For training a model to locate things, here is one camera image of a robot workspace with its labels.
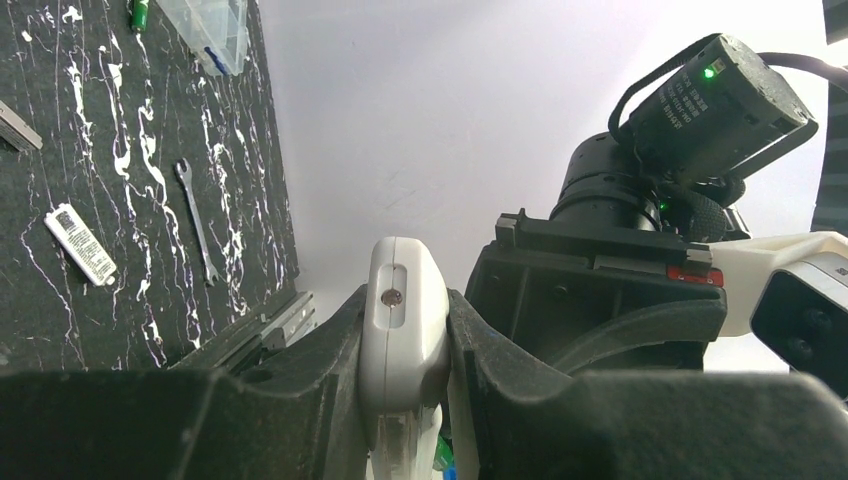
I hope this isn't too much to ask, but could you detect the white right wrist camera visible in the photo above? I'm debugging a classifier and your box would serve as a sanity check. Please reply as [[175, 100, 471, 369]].
[[710, 231, 847, 399]]

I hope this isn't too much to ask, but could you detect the silver metal transceiver module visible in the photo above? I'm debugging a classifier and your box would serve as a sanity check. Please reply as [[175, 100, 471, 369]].
[[0, 101, 43, 151]]

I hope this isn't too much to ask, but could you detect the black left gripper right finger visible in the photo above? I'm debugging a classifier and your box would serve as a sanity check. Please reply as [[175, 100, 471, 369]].
[[448, 291, 847, 479]]

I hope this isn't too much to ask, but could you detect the aluminium frame rail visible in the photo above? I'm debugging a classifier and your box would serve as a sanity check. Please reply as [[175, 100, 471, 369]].
[[173, 291, 317, 375]]

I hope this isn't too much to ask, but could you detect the silver flat wrench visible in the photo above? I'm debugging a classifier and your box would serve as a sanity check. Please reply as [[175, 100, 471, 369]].
[[175, 158, 219, 287]]

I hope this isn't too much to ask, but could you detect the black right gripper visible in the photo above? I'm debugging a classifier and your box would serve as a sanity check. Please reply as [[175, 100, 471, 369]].
[[465, 133, 728, 373]]

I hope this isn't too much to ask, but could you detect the clear plastic screw box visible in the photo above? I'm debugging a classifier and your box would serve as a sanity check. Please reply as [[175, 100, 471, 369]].
[[157, 0, 248, 76]]

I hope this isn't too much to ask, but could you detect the white remote control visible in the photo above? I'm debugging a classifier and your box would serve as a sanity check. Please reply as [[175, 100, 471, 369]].
[[357, 236, 450, 479]]

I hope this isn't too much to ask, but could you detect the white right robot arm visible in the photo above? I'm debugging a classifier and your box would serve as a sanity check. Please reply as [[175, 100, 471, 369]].
[[465, 34, 817, 373]]

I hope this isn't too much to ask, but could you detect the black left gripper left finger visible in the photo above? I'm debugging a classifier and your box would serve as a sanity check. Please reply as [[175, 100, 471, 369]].
[[1, 288, 367, 479]]

